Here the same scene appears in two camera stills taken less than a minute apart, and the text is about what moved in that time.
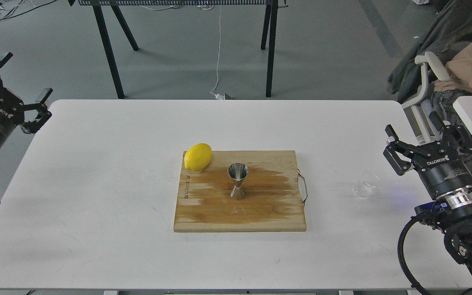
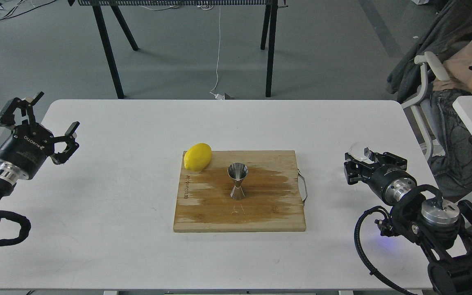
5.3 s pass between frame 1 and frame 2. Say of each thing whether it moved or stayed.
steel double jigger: stayed
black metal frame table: stayed
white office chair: stayed
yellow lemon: stayed
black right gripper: moved
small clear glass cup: moved
